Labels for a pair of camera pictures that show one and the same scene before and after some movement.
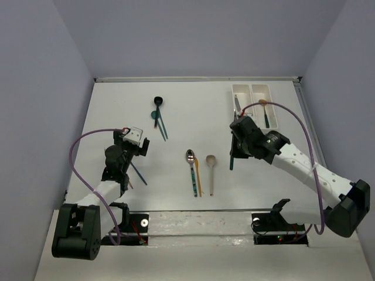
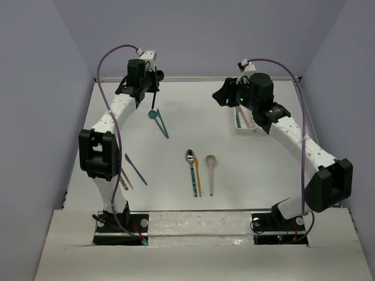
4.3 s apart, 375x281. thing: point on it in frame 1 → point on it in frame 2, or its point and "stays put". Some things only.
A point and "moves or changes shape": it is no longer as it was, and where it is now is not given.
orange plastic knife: [198, 176] stays put
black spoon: [157, 100] → [159, 76]
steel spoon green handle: [190, 158] stays put
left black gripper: [118, 140] → [152, 74]
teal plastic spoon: [162, 123] stays put
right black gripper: [235, 150] → [228, 90]
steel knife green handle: [237, 109] moves or changes shape
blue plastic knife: [139, 174] stays put
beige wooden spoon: [211, 160] stays put
